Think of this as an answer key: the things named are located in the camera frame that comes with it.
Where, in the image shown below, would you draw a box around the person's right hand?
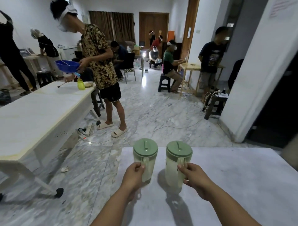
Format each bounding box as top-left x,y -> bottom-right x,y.
177,162 -> 214,201

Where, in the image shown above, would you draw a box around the person's left hand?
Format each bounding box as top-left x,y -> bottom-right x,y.
119,162 -> 146,202

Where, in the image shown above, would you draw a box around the green-lid clear jar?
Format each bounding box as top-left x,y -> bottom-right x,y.
133,138 -> 159,183
165,140 -> 193,188

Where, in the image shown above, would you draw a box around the person's right forearm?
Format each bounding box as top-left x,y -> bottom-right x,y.
205,188 -> 262,226

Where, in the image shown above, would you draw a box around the person's left forearm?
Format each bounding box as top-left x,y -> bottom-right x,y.
89,186 -> 140,226

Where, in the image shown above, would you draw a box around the white slipper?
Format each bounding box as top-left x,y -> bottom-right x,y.
97,120 -> 115,130
111,127 -> 128,138

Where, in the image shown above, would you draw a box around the white power strip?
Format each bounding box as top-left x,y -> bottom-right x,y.
208,89 -> 230,98
77,125 -> 95,140

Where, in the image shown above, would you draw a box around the black plastic stool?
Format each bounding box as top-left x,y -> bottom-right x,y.
158,74 -> 173,93
91,87 -> 106,117
36,70 -> 56,88
204,93 -> 228,120

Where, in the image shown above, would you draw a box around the yellow spray bottle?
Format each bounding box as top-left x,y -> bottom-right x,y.
74,72 -> 86,91

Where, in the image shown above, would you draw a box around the light wooden table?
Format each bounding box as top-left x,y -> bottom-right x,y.
178,62 -> 226,96
0,55 -> 51,87

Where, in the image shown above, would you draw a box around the black chair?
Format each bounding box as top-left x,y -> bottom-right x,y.
122,52 -> 137,84
228,58 -> 244,90

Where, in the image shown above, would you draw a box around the long white table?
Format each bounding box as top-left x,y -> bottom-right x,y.
0,81 -> 97,199

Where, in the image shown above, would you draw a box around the blue plastic basin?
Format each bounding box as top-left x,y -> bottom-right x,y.
55,60 -> 81,73

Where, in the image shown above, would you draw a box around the brown curtains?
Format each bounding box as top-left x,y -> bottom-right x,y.
88,10 -> 136,43

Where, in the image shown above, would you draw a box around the brown wooden door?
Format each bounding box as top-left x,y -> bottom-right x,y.
139,11 -> 170,45

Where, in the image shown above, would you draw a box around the white paper notice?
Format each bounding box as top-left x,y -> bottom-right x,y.
269,0 -> 295,19

